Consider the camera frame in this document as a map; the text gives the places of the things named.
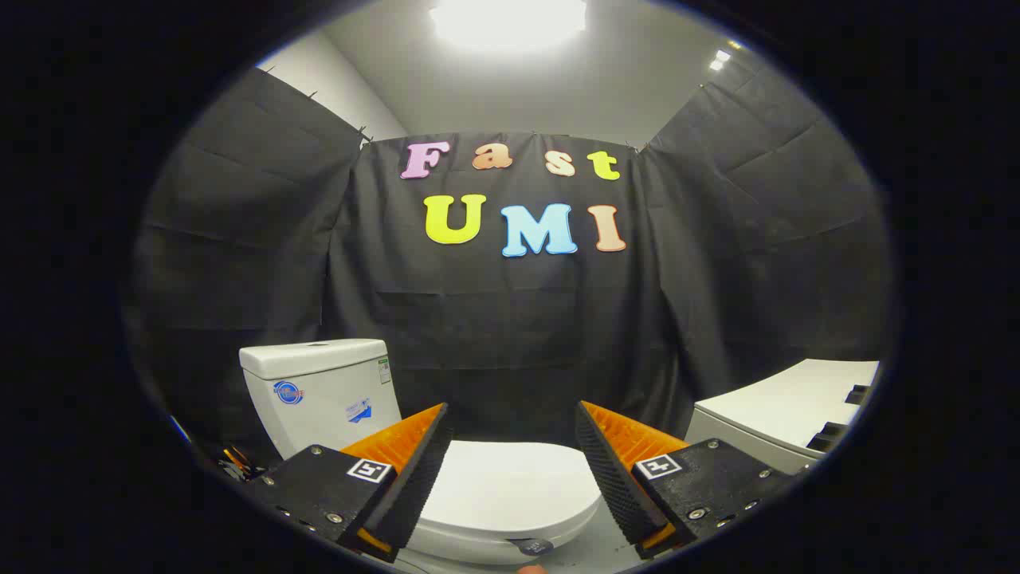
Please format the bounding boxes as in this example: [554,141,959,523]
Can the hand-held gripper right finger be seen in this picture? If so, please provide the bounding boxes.
[575,400,806,559]

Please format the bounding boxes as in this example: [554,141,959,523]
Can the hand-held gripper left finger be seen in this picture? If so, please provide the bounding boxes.
[239,403,455,563]

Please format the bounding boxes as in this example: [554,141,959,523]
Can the white toilet lid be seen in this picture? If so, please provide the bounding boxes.
[410,441,603,545]

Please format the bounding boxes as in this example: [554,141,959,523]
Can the white toilet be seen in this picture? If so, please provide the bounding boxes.
[239,339,606,567]

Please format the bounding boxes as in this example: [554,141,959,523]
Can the black backdrop cloth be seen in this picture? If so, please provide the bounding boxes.
[124,68,893,471]

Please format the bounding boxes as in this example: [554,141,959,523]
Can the white slotted cabinet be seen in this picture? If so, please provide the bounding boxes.
[685,359,881,476]

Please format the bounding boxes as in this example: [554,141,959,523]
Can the large ceiling light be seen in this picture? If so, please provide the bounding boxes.
[429,0,588,50]

